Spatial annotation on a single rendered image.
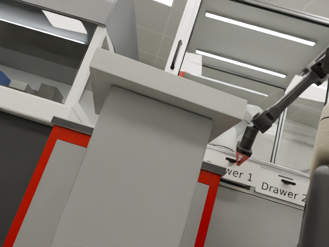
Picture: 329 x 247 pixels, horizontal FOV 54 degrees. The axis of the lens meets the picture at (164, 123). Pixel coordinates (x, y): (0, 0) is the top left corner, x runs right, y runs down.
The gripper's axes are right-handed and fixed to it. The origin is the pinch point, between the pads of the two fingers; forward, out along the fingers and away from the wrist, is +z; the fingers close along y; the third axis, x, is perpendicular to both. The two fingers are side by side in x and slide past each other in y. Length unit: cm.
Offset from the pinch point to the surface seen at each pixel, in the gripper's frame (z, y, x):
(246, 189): 15.3, 6.4, -10.1
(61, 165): -2, -54, 65
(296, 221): 20.9, 2.0, -38.3
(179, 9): -54, 237, 76
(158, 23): -30, 266, 100
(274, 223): 24.5, -0.7, -27.8
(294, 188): 7.7, 10.1, -33.4
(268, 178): 7.3, 10.4, -19.5
